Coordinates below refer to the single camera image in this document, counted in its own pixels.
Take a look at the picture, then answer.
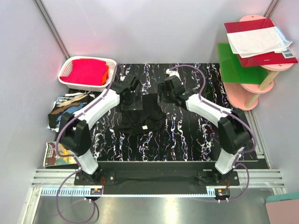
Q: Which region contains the black printed t shirt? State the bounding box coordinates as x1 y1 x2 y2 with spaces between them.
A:
48 92 95 133
118 93 166 136

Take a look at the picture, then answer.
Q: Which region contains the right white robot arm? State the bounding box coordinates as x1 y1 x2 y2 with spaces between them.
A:
158 76 254 175

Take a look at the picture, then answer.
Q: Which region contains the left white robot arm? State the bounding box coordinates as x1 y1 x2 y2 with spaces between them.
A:
57 75 141 175

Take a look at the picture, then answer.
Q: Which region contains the orange folded t shirt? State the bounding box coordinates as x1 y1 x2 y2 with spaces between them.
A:
101 64 109 85

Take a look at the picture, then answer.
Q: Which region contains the white plastic laundry basket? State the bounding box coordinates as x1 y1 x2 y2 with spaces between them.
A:
58 56 117 92

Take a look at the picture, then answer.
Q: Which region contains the pink folded t shirt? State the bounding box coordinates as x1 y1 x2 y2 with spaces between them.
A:
61 59 106 86

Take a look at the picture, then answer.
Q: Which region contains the folded black printed t shirt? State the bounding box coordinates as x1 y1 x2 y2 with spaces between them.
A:
48 92 95 133

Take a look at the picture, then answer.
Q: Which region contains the green plastic sheet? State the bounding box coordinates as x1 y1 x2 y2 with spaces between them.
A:
217 43 268 84

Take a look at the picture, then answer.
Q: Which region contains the pink round tiered shelf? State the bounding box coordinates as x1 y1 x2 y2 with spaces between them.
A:
223 14 294 111

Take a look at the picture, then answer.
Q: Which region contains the white mesh bag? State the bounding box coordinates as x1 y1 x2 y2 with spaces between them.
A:
227 26 292 58

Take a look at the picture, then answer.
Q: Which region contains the illustrated book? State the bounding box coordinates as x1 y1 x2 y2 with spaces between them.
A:
43 141 77 168

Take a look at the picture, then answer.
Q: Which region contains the red plastic sheet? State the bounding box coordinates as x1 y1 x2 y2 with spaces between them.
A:
224 15 298 68

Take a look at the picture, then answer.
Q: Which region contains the teal board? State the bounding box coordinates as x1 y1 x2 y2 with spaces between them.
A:
266 194 299 203

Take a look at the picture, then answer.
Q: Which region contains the pink board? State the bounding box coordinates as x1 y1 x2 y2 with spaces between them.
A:
266 199 299 224

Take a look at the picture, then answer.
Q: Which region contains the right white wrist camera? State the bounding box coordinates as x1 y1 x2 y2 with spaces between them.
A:
166 69 180 79

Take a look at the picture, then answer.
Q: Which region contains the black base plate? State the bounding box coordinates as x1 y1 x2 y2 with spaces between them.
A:
74 161 240 196

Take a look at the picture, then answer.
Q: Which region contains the aluminium rail frame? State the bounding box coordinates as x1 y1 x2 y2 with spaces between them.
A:
24 169 286 224

